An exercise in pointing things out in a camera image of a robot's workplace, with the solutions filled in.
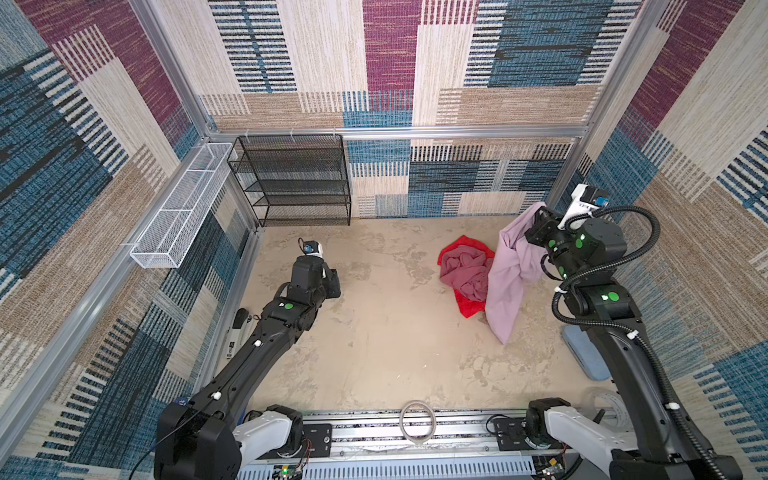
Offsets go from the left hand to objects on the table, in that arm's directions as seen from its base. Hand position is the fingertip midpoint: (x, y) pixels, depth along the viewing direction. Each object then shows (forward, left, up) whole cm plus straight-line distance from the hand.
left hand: (331, 268), depth 82 cm
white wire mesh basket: (+11, +37, +13) cm, 41 cm away
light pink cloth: (-4, -47, +8) cm, 48 cm away
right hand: (0, -48, +20) cm, 52 cm away
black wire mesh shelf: (+41, +17, -2) cm, 44 cm away
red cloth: (-3, -40, -17) cm, 43 cm away
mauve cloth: (+10, -41, -14) cm, 44 cm away
